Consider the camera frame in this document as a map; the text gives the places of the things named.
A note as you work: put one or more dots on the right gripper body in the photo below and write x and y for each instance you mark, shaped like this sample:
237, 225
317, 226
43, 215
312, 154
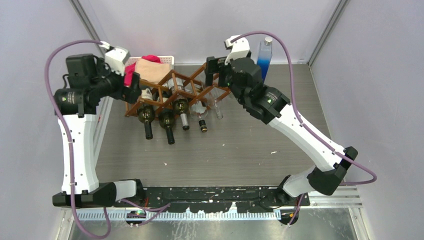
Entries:
225, 76

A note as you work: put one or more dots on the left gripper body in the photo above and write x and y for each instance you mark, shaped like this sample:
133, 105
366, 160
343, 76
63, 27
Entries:
117, 88

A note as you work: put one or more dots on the dark green wine bottle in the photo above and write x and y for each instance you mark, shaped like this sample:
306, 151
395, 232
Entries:
146, 112

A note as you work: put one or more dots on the brown wooden wine rack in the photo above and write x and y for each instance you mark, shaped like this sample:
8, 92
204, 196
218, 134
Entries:
193, 90

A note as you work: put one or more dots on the blue square glass bottle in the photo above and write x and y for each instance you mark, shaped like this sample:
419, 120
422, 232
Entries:
264, 56

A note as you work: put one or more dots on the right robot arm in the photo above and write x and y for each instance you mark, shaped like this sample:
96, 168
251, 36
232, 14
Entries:
273, 108

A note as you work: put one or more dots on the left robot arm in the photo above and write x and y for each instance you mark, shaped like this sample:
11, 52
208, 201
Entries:
89, 79

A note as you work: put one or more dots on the small clear glass bottle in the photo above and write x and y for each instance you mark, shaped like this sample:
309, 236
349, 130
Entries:
212, 98

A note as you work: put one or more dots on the dark wine bottle black neck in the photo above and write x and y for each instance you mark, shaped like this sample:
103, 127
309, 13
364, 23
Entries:
167, 121

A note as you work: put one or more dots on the clear bottle gold black cap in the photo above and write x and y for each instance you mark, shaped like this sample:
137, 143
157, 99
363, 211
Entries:
199, 111

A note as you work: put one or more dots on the dark wine bottle silver cap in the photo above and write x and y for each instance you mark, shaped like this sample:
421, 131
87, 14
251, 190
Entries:
180, 104

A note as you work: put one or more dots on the red cloth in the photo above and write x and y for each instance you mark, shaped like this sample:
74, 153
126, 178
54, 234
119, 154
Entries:
131, 68

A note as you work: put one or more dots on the beige folded cloth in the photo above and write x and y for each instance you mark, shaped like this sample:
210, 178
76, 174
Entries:
151, 71

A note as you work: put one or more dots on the white plastic basket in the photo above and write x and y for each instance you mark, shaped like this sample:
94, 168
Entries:
163, 59

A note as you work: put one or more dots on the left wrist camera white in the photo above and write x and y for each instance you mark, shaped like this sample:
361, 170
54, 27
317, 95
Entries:
116, 57

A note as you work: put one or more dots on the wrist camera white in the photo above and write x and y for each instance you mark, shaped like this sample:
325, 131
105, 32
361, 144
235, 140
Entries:
238, 49
116, 57

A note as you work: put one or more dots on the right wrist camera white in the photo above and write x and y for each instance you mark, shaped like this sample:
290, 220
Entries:
238, 49

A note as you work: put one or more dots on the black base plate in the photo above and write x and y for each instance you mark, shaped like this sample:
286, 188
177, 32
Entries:
214, 199

